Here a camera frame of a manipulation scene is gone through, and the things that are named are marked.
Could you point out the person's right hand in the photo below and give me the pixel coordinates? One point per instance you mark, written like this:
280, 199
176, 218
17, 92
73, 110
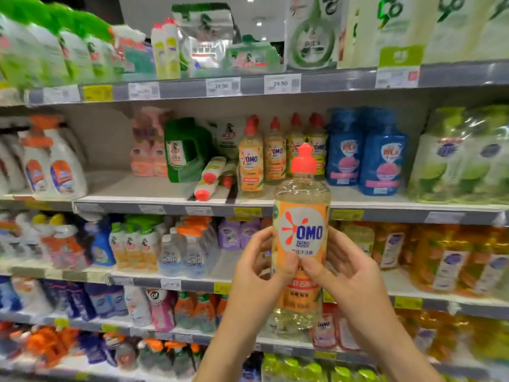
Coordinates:
362, 294

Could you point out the person's left hand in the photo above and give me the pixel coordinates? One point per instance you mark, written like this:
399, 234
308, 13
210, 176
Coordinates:
246, 294

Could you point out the red white detergent pouch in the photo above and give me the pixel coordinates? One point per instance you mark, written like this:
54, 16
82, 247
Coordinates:
324, 334
348, 334

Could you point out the purple yellow-banded cleaner bottle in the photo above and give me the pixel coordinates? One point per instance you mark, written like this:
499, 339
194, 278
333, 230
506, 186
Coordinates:
230, 234
250, 233

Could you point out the row of lime green packets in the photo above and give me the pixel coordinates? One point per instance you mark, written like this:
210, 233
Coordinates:
318, 370

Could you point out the small yellow red-capped bottle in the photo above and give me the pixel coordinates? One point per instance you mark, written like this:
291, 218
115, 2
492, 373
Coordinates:
300, 195

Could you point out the row of white green-capped bottles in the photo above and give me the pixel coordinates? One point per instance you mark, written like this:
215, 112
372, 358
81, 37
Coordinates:
137, 244

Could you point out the row of yellow red-capped bottles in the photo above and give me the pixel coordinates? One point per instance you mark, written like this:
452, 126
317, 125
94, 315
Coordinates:
251, 163

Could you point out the blue pump cleaner bottle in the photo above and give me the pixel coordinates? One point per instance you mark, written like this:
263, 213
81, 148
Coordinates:
382, 159

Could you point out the blue spray bottle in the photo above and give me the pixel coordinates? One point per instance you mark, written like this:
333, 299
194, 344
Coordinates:
101, 246

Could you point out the lime green dish soap bottle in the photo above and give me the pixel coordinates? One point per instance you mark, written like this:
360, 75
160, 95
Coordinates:
487, 159
437, 159

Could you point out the green capped cleaner bottle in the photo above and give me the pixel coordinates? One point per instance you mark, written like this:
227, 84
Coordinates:
184, 151

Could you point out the white green-print cleaner pouch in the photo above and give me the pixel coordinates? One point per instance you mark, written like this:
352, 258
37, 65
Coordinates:
229, 137

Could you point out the pink twin spray bottle pack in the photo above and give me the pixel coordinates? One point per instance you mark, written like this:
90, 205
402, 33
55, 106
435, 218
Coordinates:
149, 147

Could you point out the yellow-capped pink-label cleaner bottle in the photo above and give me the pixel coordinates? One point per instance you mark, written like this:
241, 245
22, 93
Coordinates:
70, 246
44, 242

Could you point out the cluster of blue cleaner bottles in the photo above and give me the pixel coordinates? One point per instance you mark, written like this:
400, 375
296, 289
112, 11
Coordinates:
63, 298

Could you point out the cluster of orange trigger sprayers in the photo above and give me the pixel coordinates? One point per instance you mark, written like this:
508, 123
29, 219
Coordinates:
52, 346

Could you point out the white orange-trigger spray bottle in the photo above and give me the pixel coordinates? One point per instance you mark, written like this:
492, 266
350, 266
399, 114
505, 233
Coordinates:
68, 167
38, 171

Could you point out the clear-wrapped white bottle pack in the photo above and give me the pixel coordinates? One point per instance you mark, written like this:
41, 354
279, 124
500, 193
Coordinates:
17, 234

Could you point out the white red-capped cleaner bottle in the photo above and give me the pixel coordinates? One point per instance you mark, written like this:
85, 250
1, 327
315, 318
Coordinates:
158, 51
172, 47

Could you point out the small green white cleaner pouch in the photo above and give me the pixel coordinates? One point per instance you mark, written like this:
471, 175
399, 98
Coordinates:
314, 31

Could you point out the white blue-collar spray bottle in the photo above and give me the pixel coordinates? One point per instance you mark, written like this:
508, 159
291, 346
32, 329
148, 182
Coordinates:
9, 167

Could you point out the row of green pump bottles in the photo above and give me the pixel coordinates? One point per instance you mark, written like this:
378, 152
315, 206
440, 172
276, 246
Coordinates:
48, 43

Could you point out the person's right forearm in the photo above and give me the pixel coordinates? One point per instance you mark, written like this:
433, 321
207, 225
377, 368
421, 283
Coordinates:
405, 362

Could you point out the person's left forearm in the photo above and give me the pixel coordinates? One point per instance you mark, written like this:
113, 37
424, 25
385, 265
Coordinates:
235, 360

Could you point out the yellow price tag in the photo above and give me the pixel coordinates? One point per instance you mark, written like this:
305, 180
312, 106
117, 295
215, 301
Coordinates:
347, 214
98, 93
247, 212
408, 302
222, 288

